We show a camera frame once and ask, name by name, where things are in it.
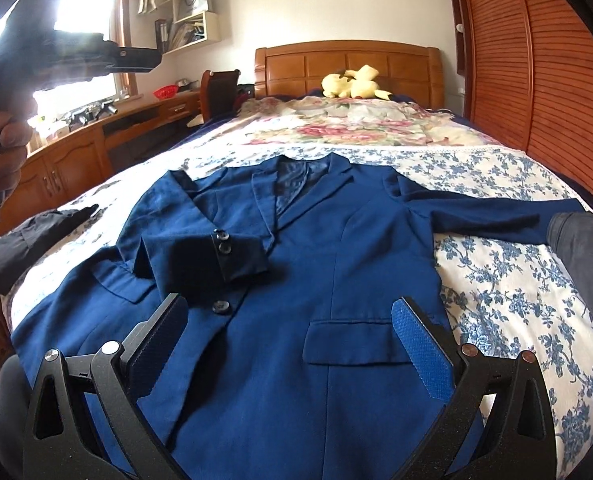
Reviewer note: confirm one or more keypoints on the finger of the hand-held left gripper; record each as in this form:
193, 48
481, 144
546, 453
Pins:
136, 59

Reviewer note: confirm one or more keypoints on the dark grey garment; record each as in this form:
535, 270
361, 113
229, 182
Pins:
586, 260

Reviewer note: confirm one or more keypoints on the wooden desk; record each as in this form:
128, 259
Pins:
71, 160

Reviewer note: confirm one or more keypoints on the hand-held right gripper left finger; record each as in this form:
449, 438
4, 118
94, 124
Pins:
161, 340

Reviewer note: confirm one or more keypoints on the wooden slatted wardrobe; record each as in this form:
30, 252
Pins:
526, 60

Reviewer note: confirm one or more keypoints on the white wall shelf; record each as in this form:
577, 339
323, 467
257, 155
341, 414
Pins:
211, 27

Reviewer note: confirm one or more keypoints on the person's left hand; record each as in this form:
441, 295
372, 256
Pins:
14, 137

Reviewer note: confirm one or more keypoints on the small dark desk objects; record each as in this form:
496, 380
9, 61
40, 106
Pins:
94, 112

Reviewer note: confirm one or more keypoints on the red basket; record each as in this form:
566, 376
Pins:
165, 92

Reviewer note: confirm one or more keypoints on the bed with floral cover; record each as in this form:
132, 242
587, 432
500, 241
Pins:
501, 300

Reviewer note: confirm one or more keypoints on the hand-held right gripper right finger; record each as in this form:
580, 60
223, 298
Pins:
421, 345

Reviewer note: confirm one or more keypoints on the pink floral quilt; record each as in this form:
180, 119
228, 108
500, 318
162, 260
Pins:
326, 130

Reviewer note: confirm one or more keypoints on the blue sweater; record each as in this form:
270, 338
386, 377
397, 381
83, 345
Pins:
296, 270

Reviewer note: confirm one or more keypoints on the black garment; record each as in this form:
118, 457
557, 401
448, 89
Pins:
26, 245

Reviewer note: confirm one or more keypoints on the wooden headboard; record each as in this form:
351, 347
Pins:
296, 70

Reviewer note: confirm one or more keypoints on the wooden chair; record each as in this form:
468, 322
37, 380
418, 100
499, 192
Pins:
221, 92

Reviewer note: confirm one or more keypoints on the window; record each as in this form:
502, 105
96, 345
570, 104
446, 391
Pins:
76, 10

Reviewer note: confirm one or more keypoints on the yellow plush toy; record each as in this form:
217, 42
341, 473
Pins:
356, 85

